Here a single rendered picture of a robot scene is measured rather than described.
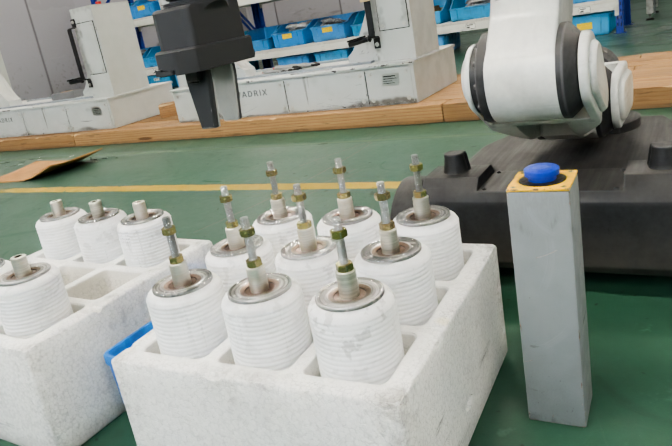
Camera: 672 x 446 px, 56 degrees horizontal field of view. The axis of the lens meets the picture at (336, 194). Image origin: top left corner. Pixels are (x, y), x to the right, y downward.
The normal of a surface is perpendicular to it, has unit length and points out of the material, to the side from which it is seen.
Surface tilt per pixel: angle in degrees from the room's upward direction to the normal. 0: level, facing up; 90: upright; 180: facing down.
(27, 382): 90
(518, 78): 84
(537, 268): 90
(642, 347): 0
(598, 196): 46
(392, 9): 90
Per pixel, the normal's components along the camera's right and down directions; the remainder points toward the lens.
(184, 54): 0.26, 0.23
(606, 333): -0.17, -0.95
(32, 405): -0.50, 0.33
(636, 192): -0.46, -0.42
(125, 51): 0.86, 0.00
